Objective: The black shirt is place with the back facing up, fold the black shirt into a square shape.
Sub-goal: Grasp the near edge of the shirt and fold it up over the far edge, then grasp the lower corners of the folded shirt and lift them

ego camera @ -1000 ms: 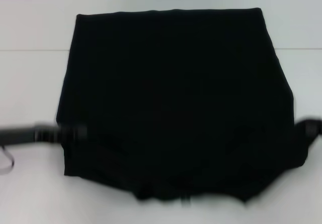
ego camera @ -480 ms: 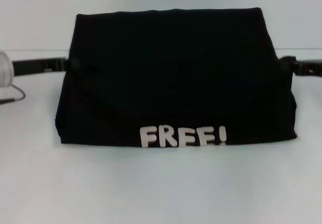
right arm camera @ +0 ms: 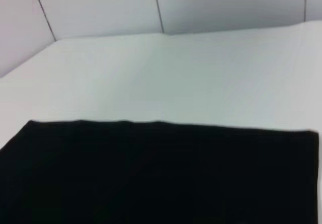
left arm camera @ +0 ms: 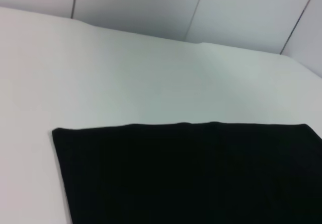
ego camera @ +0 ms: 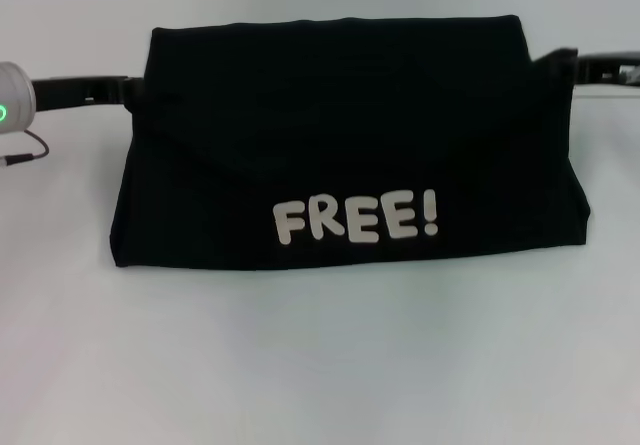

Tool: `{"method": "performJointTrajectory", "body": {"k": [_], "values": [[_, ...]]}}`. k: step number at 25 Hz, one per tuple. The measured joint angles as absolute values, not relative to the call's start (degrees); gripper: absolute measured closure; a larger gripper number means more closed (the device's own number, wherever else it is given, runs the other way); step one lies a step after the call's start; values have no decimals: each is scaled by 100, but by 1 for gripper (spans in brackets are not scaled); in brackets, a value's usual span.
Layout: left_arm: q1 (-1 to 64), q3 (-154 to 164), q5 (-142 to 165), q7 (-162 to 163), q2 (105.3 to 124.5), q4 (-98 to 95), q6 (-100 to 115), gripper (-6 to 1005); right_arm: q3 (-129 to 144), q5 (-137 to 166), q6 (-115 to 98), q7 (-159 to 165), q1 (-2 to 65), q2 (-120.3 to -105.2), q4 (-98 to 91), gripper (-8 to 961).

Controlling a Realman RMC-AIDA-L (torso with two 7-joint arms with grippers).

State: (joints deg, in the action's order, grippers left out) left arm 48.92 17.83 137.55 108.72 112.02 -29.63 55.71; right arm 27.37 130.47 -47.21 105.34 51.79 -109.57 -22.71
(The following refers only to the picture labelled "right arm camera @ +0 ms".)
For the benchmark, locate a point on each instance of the black t-shirt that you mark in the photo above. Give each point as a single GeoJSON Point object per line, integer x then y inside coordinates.
{"type": "Point", "coordinates": [161, 178]}

